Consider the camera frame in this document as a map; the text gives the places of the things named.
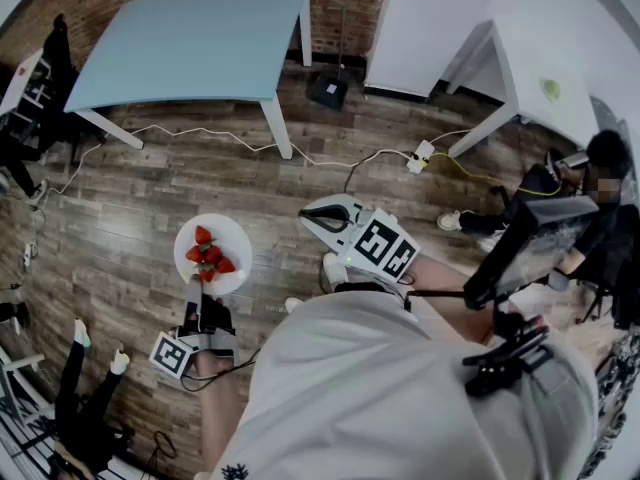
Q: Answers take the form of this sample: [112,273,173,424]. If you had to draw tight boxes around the white side table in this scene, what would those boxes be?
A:
[437,0,604,160]

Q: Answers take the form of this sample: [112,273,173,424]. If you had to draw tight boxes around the small white table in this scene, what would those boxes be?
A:
[0,47,46,118]

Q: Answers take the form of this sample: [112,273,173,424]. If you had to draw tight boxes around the thick black gripper cable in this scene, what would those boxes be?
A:
[397,272,469,314]

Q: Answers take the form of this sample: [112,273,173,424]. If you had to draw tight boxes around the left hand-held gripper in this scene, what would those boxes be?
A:
[148,277,241,380]

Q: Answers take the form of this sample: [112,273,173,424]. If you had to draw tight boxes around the black floor cable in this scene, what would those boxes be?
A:
[343,148,416,194]

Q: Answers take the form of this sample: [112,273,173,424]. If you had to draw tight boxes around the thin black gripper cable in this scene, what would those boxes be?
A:
[179,347,262,394]

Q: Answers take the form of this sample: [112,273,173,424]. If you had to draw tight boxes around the white round plate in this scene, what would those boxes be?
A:
[173,212,254,297]

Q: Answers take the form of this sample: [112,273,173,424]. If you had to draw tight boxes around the black white patterned fabric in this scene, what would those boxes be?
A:
[579,330,640,479]

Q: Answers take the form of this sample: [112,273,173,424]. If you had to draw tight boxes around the person's left forearm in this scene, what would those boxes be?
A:
[192,353,251,480]

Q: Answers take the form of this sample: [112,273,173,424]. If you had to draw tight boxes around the yellow cable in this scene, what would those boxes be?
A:
[428,151,566,198]

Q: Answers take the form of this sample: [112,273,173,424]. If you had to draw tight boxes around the white metal rack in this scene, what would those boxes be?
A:
[9,57,54,124]

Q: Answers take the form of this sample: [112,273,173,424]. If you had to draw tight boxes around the black arm strap mount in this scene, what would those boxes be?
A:
[462,312,551,399]

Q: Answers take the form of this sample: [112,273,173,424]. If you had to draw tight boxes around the white chair frame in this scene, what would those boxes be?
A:
[0,342,54,419]

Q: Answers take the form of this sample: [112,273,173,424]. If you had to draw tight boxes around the person's white shirt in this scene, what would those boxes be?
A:
[209,290,601,480]

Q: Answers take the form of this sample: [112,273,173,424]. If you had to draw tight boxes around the black box with white label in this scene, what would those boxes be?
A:
[307,71,350,113]

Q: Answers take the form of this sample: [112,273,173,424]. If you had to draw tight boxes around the black worn rig panel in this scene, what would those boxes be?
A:
[463,192,601,312]

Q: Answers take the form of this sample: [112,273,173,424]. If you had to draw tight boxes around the person's right forearm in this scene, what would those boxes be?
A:
[399,253,496,347]

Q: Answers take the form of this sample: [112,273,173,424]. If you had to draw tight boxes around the person's black trousers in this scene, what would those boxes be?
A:
[333,278,401,299]

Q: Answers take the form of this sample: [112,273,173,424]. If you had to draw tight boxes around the green round object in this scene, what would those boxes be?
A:
[539,76,564,102]

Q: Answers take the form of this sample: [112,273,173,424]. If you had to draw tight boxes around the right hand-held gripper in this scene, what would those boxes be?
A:
[298,193,422,285]

